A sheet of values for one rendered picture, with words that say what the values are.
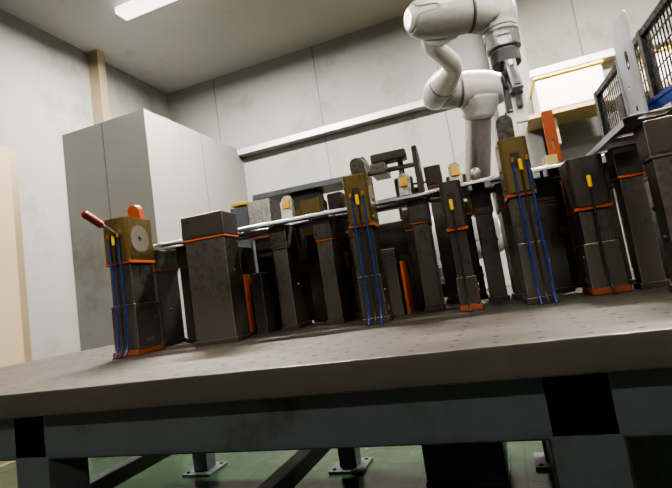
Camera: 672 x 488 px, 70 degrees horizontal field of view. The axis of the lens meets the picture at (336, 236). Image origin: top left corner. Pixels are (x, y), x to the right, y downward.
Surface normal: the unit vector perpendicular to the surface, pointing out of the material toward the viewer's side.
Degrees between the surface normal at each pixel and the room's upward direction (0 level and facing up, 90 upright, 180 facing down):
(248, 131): 90
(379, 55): 90
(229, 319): 90
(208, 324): 90
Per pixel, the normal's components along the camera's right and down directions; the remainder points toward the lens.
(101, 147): -0.33, -0.06
